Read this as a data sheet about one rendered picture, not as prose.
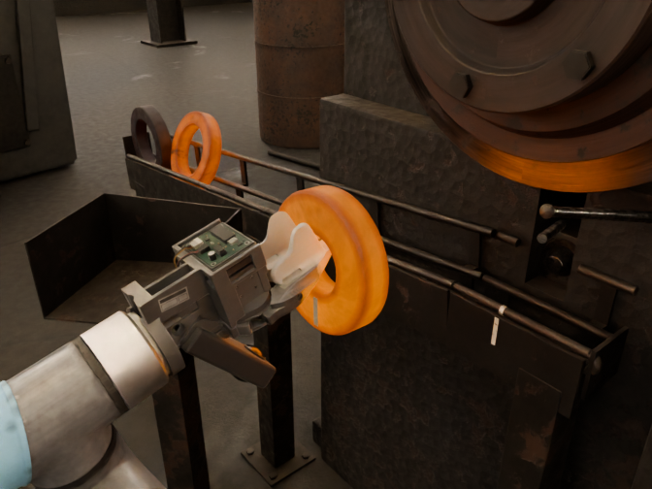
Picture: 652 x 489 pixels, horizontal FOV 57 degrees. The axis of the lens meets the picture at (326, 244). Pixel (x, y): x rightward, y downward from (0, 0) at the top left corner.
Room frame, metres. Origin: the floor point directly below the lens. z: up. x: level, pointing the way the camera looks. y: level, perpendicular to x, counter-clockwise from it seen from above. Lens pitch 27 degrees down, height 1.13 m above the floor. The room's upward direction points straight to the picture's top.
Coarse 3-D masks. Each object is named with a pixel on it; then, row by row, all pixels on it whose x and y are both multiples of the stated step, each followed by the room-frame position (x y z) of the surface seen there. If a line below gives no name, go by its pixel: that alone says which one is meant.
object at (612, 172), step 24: (408, 72) 0.77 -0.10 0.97; (432, 96) 0.74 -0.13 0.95; (456, 144) 0.70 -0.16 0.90; (480, 144) 0.67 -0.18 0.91; (648, 144) 0.53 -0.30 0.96; (504, 168) 0.65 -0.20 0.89; (528, 168) 0.62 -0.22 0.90; (552, 168) 0.60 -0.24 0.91; (576, 168) 0.58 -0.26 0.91; (600, 168) 0.56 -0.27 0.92; (624, 168) 0.55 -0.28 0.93; (648, 168) 0.53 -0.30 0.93; (576, 192) 0.58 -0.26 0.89
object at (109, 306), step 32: (64, 224) 0.88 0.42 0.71; (96, 224) 0.96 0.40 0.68; (128, 224) 0.98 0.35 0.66; (160, 224) 0.96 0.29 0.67; (192, 224) 0.95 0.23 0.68; (32, 256) 0.80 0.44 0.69; (64, 256) 0.87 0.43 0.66; (96, 256) 0.94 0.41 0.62; (128, 256) 0.98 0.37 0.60; (160, 256) 0.97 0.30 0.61; (64, 288) 0.85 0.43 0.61; (96, 288) 0.88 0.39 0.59; (64, 320) 0.79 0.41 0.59; (96, 320) 0.78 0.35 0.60; (192, 384) 0.86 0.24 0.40; (160, 416) 0.83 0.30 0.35; (192, 416) 0.84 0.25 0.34; (192, 448) 0.83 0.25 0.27; (192, 480) 0.82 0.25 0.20
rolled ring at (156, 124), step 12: (144, 108) 1.48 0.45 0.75; (132, 120) 1.53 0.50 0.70; (144, 120) 1.47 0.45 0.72; (156, 120) 1.44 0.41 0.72; (132, 132) 1.54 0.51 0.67; (144, 132) 1.54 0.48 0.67; (156, 132) 1.42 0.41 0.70; (168, 132) 1.44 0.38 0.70; (144, 144) 1.54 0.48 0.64; (156, 144) 1.42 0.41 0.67; (168, 144) 1.42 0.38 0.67; (144, 156) 1.51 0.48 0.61; (156, 156) 1.43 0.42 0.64; (168, 156) 1.42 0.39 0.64; (168, 168) 1.43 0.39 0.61
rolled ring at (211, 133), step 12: (192, 120) 1.38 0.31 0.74; (204, 120) 1.34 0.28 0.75; (180, 132) 1.41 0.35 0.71; (192, 132) 1.41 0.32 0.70; (204, 132) 1.33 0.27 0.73; (216, 132) 1.33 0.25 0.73; (180, 144) 1.41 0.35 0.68; (204, 144) 1.31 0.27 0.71; (216, 144) 1.31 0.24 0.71; (180, 156) 1.40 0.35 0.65; (204, 156) 1.30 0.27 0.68; (216, 156) 1.30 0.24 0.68; (180, 168) 1.37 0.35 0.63; (204, 168) 1.28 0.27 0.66; (216, 168) 1.29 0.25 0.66; (204, 180) 1.29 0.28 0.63
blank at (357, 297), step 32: (320, 192) 0.55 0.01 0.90; (320, 224) 0.54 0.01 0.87; (352, 224) 0.51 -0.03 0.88; (352, 256) 0.50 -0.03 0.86; (384, 256) 0.51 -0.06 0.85; (320, 288) 0.55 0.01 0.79; (352, 288) 0.50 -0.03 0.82; (384, 288) 0.50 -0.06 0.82; (320, 320) 0.53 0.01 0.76; (352, 320) 0.49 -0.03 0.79
